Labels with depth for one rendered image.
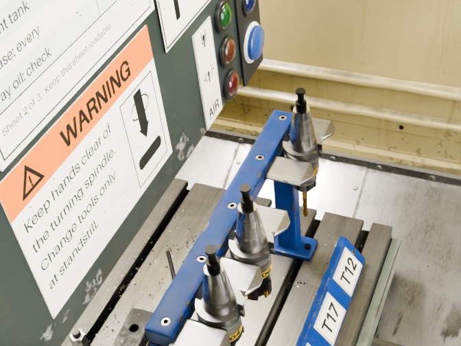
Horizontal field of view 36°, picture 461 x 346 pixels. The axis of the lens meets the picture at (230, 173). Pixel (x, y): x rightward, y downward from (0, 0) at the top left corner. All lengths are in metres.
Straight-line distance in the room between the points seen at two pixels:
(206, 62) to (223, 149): 1.19
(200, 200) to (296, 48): 0.38
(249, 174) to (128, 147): 0.63
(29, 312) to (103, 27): 0.16
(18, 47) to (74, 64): 0.05
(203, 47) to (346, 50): 0.96
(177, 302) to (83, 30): 0.58
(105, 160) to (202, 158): 1.30
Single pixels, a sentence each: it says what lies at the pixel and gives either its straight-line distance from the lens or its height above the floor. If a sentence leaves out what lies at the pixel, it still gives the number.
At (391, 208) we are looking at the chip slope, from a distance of 1.60.
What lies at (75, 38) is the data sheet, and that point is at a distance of 0.39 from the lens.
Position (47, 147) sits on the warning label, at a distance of 0.38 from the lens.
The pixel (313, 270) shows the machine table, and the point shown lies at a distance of 1.36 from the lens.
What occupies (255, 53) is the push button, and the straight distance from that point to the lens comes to 0.61.
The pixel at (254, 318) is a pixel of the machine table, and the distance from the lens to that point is 1.30.
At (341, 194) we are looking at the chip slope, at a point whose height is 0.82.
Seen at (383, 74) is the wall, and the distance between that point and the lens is 1.48.
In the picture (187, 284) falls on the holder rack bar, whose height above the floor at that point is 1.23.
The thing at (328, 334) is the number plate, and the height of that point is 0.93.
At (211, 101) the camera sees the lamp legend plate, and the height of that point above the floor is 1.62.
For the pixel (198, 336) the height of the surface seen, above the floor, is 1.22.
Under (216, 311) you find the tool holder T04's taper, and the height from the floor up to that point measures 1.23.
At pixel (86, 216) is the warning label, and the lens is 0.43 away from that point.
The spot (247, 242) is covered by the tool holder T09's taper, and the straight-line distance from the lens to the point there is 0.95.
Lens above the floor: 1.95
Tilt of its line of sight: 42 degrees down
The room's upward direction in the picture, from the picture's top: 8 degrees counter-clockwise
